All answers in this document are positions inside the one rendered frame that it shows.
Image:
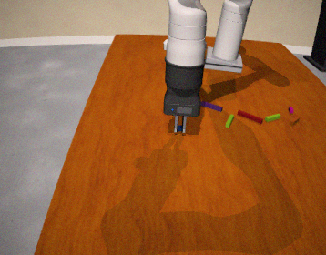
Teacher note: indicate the dark red rod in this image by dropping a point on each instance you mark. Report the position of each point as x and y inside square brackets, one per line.
[249, 116]

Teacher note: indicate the purple rod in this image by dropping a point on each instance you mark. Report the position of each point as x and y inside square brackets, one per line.
[208, 105]

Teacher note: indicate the lime green rod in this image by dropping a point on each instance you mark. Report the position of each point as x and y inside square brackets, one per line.
[273, 117]
[228, 123]

